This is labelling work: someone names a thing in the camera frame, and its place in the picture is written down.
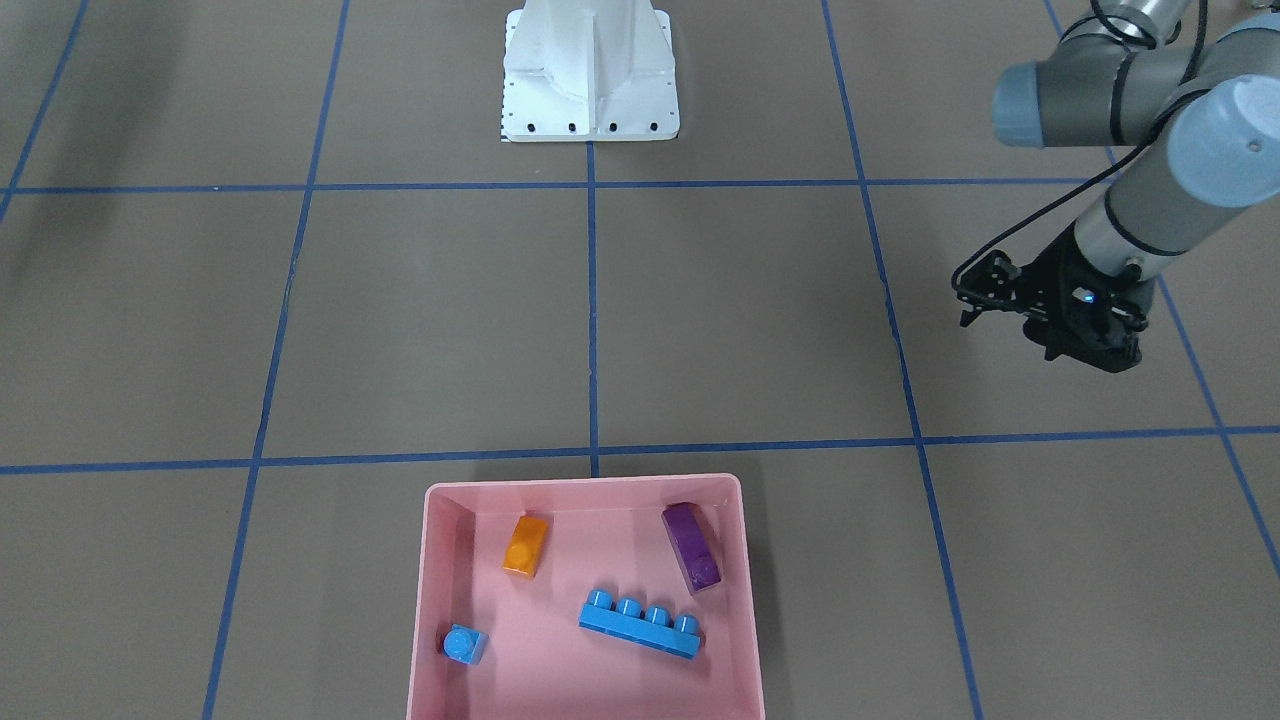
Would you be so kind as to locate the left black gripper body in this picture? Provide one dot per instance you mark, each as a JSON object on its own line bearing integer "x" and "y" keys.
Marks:
{"x": 1047, "y": 283}

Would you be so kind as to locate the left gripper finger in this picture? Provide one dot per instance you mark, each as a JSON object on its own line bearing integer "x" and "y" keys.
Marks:
{"x": 973, "y": 309}
{"x": 993, "y": 280}

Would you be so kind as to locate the purple block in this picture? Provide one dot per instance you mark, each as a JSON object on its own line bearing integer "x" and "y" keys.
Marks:
{"x": 692, "y": 547}

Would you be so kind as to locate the long blue block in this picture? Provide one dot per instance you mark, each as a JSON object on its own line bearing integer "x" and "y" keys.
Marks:
{"x": 653, "y": 627}

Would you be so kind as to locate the orange sloped block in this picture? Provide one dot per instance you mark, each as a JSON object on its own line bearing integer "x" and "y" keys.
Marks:
{"x": 526, "y": 546}

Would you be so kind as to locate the small blue block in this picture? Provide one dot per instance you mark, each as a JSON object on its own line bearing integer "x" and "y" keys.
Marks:
{"x": 464, "y": 645}

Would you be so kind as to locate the pink plastic box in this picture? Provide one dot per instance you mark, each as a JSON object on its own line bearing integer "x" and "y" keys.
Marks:
{"x": 604, "y": 533}

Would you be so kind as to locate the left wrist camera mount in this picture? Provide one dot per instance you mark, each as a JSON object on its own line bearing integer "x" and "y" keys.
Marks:
{"x": 1094, "y": 324}

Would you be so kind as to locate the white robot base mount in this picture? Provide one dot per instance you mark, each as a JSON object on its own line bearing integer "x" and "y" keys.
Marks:
{"x": 589, "y": 71}

